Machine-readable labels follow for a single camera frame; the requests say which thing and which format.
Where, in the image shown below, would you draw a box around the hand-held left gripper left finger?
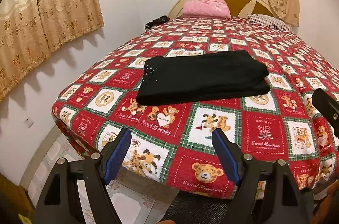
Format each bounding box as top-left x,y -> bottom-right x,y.
33,128 -> 132,224

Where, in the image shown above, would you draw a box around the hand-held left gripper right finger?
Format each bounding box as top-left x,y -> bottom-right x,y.
211,128 -> 310,224

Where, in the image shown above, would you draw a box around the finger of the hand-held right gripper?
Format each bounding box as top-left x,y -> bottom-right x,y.
312,88 -> 339,140

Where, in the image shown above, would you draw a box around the black pants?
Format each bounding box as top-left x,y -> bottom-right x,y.
136,50 -> 270,106

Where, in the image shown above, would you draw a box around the red printed bear blanket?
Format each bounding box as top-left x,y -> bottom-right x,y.
51,15 -> 339,199

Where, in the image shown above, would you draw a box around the person's dark clothing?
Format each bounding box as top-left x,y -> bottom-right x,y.
159,191 -> 239,224

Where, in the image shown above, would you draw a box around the striped pillow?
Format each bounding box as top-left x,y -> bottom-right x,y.
247,14 -> 294,34

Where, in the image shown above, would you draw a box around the wooden furniture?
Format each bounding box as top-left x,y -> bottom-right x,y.
0,174 -> 36,224

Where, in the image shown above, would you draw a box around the cream round headboard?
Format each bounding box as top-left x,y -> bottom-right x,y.
168,0 -> 274,19

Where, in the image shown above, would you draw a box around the pink pillow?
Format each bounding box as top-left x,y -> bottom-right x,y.
183,0 -> 230,18

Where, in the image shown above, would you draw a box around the wide beige floral curtain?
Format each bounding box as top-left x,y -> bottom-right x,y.
0,0 -> 104,101

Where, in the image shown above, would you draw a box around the black cable bundle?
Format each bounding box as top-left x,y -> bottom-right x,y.
144,16 -> 170,30

